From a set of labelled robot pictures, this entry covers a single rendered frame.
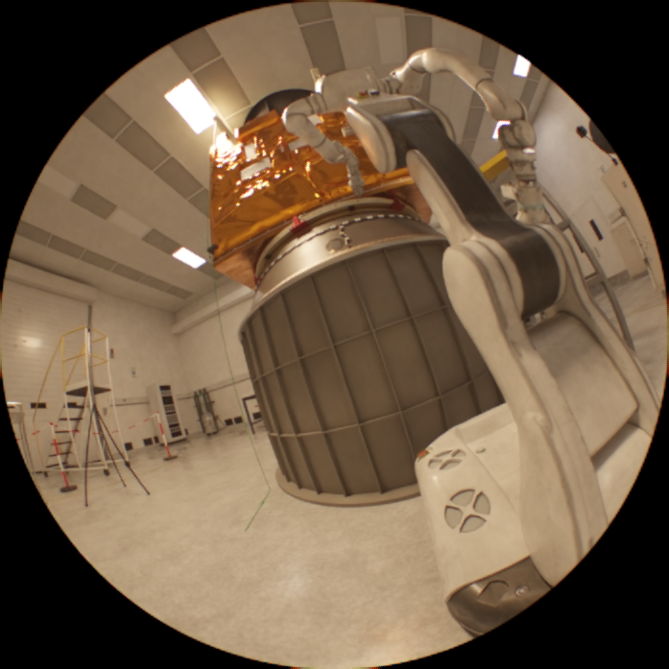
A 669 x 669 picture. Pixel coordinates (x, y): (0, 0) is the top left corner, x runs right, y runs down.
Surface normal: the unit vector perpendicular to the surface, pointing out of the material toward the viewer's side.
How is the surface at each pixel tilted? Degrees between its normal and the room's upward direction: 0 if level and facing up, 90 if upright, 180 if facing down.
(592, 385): 55
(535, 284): 120
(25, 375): 90
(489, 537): 38
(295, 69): 180
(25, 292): 90
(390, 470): 90
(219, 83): 180
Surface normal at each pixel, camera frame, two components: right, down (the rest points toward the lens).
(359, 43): 0.31, 0.93
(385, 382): -0.22, -0.12
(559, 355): -0.35, -0.63
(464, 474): -0.37, -0.81
